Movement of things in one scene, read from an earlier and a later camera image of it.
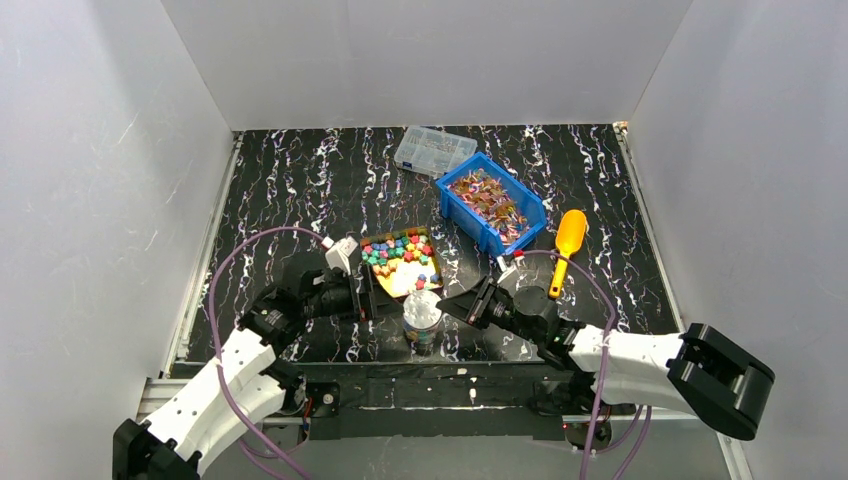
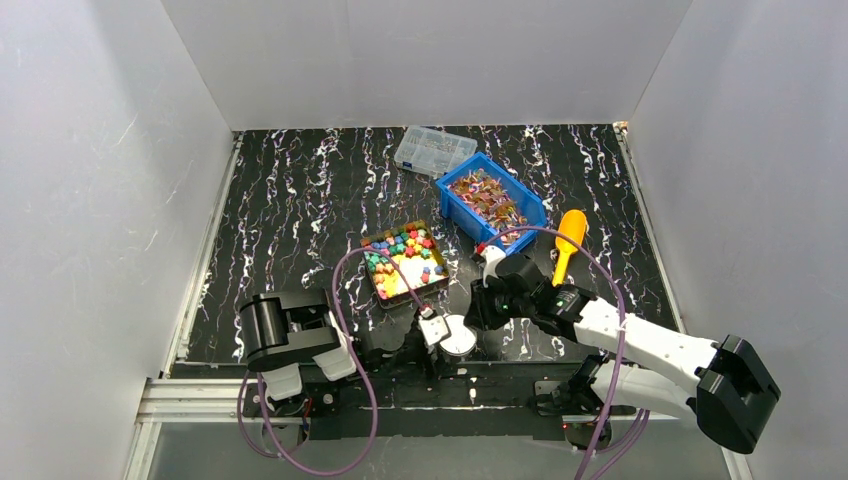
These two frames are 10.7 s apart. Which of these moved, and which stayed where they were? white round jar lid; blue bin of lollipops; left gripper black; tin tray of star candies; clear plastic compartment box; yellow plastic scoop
Moved: left gripper black; white round jar lid
Stayed: blue bin of lollipops; tin tray of star candies; yellow plastic scoop; clear plastic compartment box
